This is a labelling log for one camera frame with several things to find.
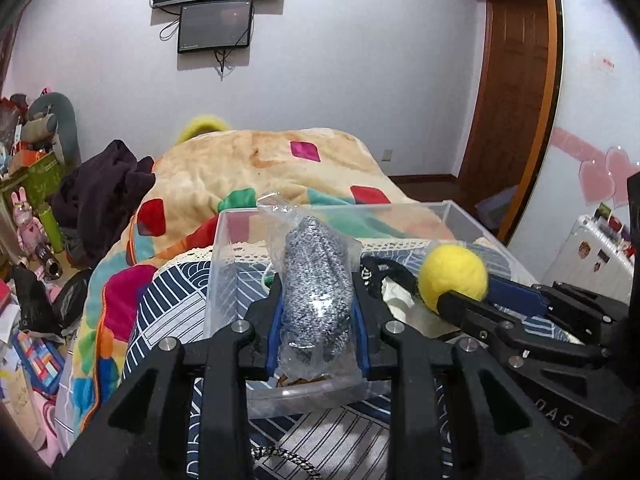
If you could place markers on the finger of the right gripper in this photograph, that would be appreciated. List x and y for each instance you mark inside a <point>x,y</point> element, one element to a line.
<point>536,299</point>
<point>504,334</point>

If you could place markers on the white suitcase with stickers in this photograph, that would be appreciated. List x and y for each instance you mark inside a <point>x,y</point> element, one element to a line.
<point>590,260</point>

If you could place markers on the yellow felt ball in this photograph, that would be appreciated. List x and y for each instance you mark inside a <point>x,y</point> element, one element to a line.
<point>451,268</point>

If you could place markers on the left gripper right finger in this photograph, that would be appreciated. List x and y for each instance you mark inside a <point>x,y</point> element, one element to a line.
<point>454,412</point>

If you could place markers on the dark purple clothing pile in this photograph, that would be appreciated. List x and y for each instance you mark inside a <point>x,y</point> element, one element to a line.
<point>96,200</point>

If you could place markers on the blue white patterned bedspread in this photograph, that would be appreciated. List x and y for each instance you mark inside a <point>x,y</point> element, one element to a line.
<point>341,430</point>

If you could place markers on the grey knitted item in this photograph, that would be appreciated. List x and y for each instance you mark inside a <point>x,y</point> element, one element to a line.
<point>315,264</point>

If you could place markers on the yellow green plush pillow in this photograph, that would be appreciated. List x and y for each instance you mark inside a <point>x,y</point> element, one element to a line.
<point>200,125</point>

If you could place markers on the green cardboard box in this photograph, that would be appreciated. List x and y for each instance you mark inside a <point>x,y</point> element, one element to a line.
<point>40,181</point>

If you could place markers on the beige colourful plush blanket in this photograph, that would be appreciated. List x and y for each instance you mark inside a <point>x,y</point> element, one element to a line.
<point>195,181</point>

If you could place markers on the grey plush toy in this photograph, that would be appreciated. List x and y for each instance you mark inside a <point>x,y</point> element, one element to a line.
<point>50,120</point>

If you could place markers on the pink rabbit toy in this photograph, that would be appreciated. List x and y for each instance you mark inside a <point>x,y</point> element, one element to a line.
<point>29,229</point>

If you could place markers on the wall power socket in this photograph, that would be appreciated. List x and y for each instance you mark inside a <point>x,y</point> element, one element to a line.
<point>386,154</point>

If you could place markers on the small black wall monitor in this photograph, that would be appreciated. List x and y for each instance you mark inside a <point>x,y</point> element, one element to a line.
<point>215,25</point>

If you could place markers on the clear plastic storage box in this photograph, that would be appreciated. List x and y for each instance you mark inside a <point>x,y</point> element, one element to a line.
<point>431,221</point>

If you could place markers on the brown wooden door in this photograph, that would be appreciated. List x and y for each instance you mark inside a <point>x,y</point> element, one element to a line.
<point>514,104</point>

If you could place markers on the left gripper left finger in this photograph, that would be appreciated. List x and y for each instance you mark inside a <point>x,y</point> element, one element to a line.
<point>142,431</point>

